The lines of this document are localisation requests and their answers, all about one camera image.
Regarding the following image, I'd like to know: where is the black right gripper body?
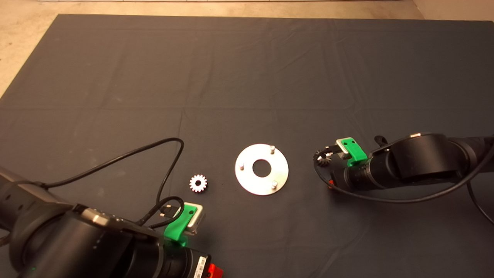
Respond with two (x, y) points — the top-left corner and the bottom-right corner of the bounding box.
(331, 156), (374, 192)

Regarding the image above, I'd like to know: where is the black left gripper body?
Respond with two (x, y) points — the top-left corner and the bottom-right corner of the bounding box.
(156, 239), (212, 278)

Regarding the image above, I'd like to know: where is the dark steel spur gear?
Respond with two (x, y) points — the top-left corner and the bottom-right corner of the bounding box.
(313, 150), (333, 167)

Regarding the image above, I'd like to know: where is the round metal carrier plate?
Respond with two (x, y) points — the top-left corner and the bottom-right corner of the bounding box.
(235, 144), (289, 196)

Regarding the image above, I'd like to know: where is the bright steel spur gear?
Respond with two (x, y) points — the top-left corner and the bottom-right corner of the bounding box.
(189, 174), (208, 193)

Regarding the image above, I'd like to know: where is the dark grey table cloth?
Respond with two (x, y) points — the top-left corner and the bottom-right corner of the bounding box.
(0, 14), (494, 278)

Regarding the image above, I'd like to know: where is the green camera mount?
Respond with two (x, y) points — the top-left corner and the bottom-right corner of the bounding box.
(342, 137), (368, 167)
(164, 205), (198, 247)

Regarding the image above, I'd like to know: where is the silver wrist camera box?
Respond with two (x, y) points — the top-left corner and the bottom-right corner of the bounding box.
(184, 202), (204, 236)
(335, 139), (352, 159)

